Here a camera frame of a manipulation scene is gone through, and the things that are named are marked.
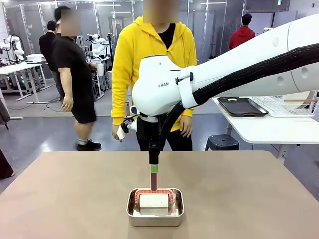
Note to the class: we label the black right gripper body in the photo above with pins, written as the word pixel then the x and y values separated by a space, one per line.
pixel 147 132

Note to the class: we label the red lint roller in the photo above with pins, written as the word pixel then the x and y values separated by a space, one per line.
pixel 154 184

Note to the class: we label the black tray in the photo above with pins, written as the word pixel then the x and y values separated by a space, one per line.
pixel 241 108

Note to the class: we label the white plate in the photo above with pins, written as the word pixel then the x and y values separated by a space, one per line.
pixel 309 95

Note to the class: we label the person's left forearm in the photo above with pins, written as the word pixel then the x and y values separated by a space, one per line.
pixel 188 112

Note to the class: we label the person's right forearm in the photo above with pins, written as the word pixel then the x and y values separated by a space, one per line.
pixel 118 109

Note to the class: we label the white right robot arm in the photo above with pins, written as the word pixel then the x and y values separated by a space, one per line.
pixel 154 94

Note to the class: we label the person's right hand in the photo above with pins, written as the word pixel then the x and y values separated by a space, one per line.
pixel 114 132

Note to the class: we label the person's left hand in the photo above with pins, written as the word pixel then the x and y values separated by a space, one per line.
pixel 185 125

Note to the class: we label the rectangular metal tray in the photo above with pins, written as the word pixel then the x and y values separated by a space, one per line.
pixel 154 221

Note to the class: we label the dark blue stool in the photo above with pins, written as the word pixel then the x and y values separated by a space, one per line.
pixel 221 143

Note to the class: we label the person in yellow hoodie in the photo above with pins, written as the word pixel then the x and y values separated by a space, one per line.
pixel 129 62

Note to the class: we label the man in black shorts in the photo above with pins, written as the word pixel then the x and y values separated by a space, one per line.
pixel 74 74

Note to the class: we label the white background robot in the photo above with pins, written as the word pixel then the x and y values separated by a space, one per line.
pixel 13 47
pixel 98 46

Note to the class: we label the white side table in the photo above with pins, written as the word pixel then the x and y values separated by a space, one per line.
pixel 274 129

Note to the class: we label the person in black clothes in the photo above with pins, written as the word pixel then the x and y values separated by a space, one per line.
pixel 46 49

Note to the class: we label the person in red hoodie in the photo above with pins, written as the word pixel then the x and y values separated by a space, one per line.
pixel 241 37

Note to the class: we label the white lab table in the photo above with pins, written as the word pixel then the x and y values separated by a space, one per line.
pixel 20 67

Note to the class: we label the dark grey hanging cloth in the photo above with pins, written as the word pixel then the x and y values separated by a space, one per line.
pixel 3 114

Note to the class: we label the dark brown garment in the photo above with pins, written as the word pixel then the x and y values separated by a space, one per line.
pixel 5 164

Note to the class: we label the green exit sign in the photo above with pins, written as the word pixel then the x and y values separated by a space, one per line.
pixel 278 2

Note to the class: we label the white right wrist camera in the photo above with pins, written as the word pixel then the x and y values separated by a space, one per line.
pixel 122 132

